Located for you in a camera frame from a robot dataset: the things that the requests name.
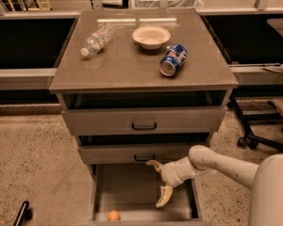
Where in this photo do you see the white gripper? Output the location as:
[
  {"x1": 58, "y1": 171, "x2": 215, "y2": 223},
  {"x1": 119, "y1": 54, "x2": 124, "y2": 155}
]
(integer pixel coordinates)
[{"x1": 146, "y1": 159, "x2": 192, "y2": 208}]

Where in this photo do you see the orange fruit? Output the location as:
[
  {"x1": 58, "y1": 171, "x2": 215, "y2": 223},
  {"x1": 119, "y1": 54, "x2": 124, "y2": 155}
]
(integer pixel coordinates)
[{"x1": 108, "y1": 210, "x2": 121, "y2": 220}]

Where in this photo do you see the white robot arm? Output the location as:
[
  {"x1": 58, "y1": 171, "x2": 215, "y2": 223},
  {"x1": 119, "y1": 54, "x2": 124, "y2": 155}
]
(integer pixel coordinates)
[{"x1": 146, "y1": 145, "x2": 283, "y2": 226}]

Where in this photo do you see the grey middle drawer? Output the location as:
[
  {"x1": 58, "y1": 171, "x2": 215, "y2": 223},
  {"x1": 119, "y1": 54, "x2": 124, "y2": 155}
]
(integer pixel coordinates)
[{"x1": 75, "y1": 132, "x2": 213, "y2": 166}]

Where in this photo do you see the grey drawer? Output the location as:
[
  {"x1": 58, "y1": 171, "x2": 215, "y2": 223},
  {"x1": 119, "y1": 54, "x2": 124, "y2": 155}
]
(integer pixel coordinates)
[
  {"x1": 58, "y1": 90, "x2": 229, "y2": 137},
  {"x1": 75, "y1": 132, "x2": 213, "y2": 166},
  {"x1": 88, "y1": 163, "x2": 212, "y2": 226}
]

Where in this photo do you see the grey bottom drawer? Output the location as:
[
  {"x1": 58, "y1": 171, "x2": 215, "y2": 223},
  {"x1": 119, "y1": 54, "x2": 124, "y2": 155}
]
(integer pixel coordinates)
[{"x1": 88, "y1": 163, "x2": 212, "y2": 226}]

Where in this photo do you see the grey top drawer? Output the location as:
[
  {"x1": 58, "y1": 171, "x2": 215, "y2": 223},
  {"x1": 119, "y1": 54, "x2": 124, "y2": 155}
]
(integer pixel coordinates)
[{"x1": 58, "y1": 90, "x2": 229, "y2": 137}]

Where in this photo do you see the grey drawer cabinet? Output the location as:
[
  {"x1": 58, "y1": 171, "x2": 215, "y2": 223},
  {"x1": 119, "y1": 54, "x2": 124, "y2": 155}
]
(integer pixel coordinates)
[{"x1": 48, "y1": 8, "x2": 240, "y2": 226}]

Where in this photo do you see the black office chair base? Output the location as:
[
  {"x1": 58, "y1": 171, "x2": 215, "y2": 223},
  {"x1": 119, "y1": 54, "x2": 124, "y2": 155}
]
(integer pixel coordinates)
[{"x1": 228, "y1": 96, "x2": 283, "y2": 153}]

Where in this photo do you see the blue soda can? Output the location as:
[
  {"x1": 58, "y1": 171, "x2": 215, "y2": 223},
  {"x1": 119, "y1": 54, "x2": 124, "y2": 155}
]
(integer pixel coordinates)
[{"x1": 159, "y1": 43, "x2": 188, "y2": 76}]

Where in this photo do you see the black object bottom left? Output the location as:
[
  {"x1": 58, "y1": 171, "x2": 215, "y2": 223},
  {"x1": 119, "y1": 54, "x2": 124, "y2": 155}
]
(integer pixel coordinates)
[{"x1": 12, "y1": 201, "x2": 33, "y2": 226}]

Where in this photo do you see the white paper bowl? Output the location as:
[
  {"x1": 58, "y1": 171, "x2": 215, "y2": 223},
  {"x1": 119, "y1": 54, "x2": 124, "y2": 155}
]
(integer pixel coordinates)
[{"x1": 132, "y1": 25, "x2": 171, "y2": 50}]

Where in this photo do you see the clear plastic water bottle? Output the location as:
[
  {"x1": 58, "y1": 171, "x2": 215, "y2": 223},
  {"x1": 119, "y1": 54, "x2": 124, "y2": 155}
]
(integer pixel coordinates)
[{"x1": 80, "y1": 24, "x2": 115, "y2": 57}]

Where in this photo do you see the clear plastic bin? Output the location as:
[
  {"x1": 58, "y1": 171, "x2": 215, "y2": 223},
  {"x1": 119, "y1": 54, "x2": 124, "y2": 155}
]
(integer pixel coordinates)
[{"x1": 128, "y1": 0, "x2": 204, "y2": 8}]

